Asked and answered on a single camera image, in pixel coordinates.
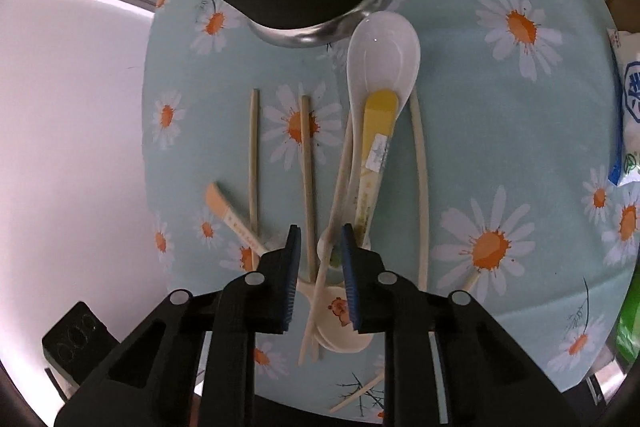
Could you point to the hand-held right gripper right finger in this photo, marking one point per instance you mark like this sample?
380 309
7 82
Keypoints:
350 267

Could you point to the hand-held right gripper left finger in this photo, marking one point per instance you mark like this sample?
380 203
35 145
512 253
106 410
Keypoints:
292 267

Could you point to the beige chopstick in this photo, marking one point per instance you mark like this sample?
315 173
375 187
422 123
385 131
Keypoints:
470 282
355 394
340 177

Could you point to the wooden chopstick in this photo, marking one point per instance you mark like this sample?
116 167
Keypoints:
306 157
254 157

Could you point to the cream chopstick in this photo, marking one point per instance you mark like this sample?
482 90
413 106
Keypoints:
420 157

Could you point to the white ceramic spoon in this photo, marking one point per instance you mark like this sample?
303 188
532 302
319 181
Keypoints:
382 52

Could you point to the daisy print tablecloth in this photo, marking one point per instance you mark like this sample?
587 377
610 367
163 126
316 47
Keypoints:
450 132

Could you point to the green packet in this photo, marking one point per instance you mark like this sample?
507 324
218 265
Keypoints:
627 322

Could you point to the blue and white bag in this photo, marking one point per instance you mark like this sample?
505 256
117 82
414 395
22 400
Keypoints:
630 107

